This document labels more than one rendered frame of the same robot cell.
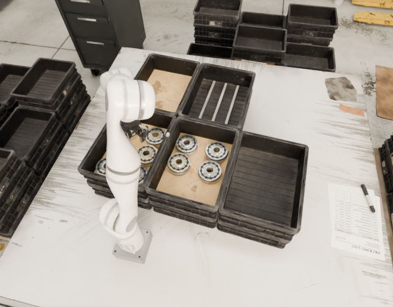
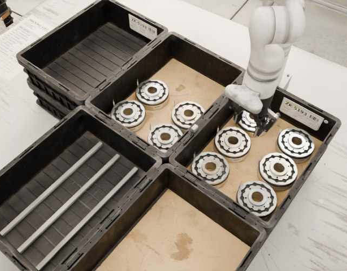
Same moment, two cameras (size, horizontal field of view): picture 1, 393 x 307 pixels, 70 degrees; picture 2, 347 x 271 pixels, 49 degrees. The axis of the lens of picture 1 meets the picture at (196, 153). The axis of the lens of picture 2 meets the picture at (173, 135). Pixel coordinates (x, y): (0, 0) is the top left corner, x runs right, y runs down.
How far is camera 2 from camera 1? 1.38 m
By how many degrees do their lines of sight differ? 68
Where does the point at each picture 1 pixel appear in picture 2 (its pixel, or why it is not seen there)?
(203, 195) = (173, 78)
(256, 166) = (87, 87)
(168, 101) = (160, 251)
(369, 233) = (21, 32)
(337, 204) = not seen: hidden behind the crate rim
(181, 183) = (193, 98)
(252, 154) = not seen: hidden behind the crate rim
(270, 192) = (94, 58)
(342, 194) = (7, 66)
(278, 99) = not seen: outside the picture
